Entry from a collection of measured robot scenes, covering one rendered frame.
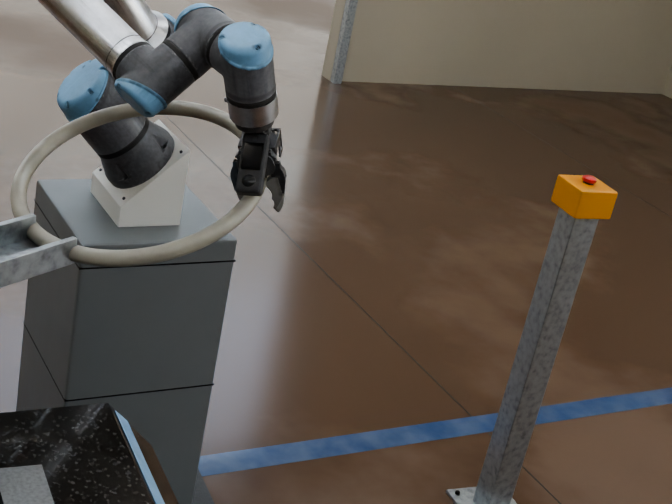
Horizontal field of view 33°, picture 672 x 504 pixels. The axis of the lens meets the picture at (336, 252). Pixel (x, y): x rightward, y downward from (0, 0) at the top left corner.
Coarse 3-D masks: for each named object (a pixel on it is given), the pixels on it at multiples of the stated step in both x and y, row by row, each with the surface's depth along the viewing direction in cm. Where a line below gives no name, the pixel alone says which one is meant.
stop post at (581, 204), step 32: (576, 192) 294; (608, 192) 296; (576, 224) 299; (576, 256) 304; (544, 288) 310; (576, 288) 310; (544, 320) 311; (544, 352) 316; (512, 384) 324; (544, 384) 322; (512, 416) 324; (512, 448) 329; (480, 480) 340; (512, 480) 335
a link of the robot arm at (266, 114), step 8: (272, 104) 199; (232, 112) 199; (240, 112) 198; (248, 112) 197; (256, 112) 198; (264, 112) 198; (272, 112) 200; (232, 120) 201; (240, 120) 199; (248, 120) 199; (256, 120) 199; (264, 120) 199; (272, 120) 201
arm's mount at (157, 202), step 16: (176, 144) 277; (176, 160) 272; (96, 176) 284; (160, 176) 272; (176, 176) 274; (96, 192) 285; (112, 192) 276; (128, 192) 273; (144, 192) 271; (160, 192) 273; (176, 192) 276; (112, 208) 275; (128, 208) 271; (144, 208) 273; (160, 208) 276; (176, 208) 278; (128, 224) 273; (144, 224) 275; (160, 224) 278; (176, 224) 280
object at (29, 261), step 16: (0, 224) 197; (16, 224) 200; (0, 240) 198; (16, 240) 201; (64, 240) 196; (0, 256) 196; (16, 256) 188; (32, 256) 190; (48, 256) 193; (64, 256) 197; (0, 272) 186; (16, 272) 189; (32, 272) 192
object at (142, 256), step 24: (96, 120) 228; (216, 120) 226; (48, 144) 222; (24, 168) 216; (24, 192) 211; (240, 216) 203; (48, 240) 200; (192, 240) 198; (216, 240) 201; (96, 264) 197; (120, 264) 196; (144, 264) 197
